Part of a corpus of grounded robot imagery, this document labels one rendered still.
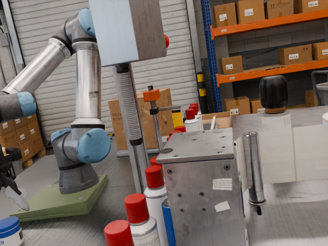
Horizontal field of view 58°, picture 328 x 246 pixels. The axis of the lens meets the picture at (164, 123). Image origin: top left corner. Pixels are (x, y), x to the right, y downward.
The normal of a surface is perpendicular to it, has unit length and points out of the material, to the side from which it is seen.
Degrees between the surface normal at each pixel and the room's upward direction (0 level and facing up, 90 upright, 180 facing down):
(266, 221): 0
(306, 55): 91
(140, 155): 90
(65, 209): 90
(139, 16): 90
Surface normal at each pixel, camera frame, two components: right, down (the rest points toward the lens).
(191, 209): -0.21, 0.24
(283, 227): -0.16, -0.97
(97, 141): 0.69, 0.08
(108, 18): -0.73, 0.25
